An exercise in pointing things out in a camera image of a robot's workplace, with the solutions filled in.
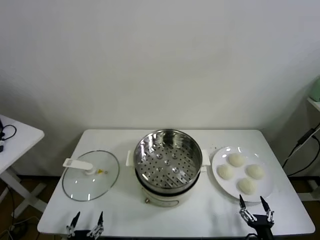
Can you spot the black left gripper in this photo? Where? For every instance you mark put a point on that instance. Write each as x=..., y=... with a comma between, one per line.
x=81, y=236

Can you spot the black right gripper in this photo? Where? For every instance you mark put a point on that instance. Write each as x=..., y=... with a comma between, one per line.
x=261, y=223

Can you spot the white steamed baozi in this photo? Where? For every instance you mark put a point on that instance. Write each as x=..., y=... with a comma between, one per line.
x=236, y=159
x=255, y=171
x=225, y=172
x=247, y=185

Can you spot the cream electric steamer pot base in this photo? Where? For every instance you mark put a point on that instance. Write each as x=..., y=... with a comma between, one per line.
x=162, y=200

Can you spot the perforated stainless steel steamer basket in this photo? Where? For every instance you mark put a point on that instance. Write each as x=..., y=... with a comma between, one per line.
x=167, y=162

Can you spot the white round plate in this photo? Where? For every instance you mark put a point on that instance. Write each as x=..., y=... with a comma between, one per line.
x=265, y=186

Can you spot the white side table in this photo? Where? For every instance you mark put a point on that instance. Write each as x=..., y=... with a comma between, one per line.
x=22, y=140

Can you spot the white shelf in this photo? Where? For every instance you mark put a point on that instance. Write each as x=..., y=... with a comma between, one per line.
x=315, y=103

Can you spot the pale green appliance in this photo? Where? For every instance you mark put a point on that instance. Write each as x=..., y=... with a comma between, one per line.
x=316, y=90

